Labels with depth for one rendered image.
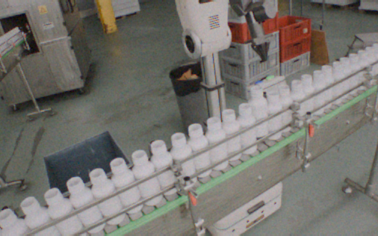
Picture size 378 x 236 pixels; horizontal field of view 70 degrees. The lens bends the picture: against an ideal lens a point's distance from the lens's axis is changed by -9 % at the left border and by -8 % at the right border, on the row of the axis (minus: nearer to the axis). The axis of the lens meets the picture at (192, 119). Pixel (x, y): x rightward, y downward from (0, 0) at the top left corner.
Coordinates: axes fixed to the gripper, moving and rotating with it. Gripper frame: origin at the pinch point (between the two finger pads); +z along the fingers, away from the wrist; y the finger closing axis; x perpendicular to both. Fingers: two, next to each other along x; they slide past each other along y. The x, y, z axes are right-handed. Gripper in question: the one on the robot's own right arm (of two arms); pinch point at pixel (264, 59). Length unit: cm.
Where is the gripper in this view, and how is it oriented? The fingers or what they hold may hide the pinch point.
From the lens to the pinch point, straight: 119.3
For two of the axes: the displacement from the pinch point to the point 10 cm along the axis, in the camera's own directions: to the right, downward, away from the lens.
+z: 3.1, 9.2, 2.3
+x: -4.3, -0.7, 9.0
